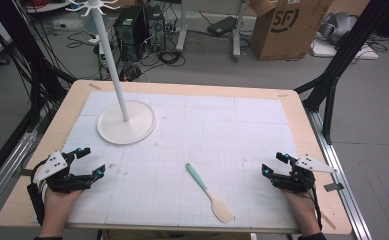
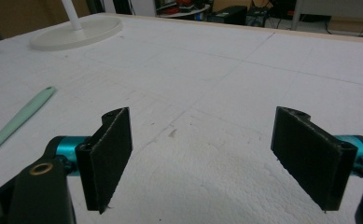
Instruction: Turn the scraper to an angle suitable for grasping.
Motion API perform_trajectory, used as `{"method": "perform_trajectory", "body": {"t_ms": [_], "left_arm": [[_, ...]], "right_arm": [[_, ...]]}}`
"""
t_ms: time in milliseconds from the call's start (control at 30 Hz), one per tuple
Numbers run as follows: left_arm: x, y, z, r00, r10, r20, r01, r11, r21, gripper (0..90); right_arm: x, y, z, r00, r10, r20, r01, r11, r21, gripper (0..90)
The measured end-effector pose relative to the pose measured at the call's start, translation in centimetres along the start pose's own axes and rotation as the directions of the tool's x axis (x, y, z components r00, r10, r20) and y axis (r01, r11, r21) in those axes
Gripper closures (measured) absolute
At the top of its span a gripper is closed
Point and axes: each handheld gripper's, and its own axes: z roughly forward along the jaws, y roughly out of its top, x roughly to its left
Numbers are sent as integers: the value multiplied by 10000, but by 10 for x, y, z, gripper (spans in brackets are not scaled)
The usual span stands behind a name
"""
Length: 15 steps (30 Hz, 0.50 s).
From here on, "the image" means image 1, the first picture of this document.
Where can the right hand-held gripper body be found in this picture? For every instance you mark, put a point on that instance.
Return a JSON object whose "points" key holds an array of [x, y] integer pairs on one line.
{"points": [[298, 178]]}

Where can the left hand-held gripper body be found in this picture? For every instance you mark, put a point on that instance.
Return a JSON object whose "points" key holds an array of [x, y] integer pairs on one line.
{"points": [[53, 166]]}

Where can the person's right hand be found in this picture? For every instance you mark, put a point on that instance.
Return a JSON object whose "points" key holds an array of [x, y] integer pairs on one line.
{"points": [[303, 211]]}

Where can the person's left hand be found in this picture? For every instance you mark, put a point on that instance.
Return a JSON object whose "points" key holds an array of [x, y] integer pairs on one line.
{"points": [[57, 208]]}

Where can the grey tape piece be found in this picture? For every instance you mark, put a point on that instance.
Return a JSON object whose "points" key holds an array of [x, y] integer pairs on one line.
{"points": [[25, 172], [333, 187]]}

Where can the thin wooden stick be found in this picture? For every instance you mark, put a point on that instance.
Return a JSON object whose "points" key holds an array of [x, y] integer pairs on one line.
{"points": [[328, 220]]}

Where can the white hook rack stand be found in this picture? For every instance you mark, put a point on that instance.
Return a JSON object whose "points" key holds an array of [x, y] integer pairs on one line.
{"points": [[127, 128]]}

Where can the brown tape strip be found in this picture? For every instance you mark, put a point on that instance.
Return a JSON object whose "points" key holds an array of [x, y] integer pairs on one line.
{"points": [[95, 86]]}

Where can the white grid mat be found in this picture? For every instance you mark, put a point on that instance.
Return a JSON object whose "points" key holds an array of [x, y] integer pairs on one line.
{"points": [[198, 133]]}

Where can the white power strip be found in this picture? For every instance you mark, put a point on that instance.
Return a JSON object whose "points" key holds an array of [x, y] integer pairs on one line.
{"points": [[94, 40]]}

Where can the flat white board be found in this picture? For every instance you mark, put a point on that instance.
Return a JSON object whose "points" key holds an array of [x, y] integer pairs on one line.
{"points": [[345, 51]]}

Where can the brown cardboard box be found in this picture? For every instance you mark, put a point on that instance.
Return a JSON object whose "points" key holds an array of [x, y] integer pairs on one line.
{"points": [[288, 33]]}

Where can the white metal stand leg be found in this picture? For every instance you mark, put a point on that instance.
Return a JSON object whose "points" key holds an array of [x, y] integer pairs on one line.
{"points": [[182, 33], [237, 43]]}

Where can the large black computer tower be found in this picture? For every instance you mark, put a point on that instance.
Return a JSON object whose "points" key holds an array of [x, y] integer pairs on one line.
{"points": [[130, 36]]}

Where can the grey rounded device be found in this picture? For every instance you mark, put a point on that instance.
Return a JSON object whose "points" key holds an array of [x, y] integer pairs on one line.
{"points": [[337, 26]]}

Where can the slim black computer tower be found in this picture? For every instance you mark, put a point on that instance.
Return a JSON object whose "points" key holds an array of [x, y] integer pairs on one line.
{"points": [[156, 30]]}

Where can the flat black device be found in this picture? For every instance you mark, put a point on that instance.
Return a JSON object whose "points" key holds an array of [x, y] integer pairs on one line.
{"points": [[222, 26]]}

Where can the aluminium rail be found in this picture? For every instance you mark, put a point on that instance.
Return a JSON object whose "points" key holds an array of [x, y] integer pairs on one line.
{"points": [[5, 173], [342, 180]]}

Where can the black metal frame stand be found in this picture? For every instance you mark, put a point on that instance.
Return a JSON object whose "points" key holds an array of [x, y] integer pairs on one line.
{"points": [[28, 66], [342, 56]]}

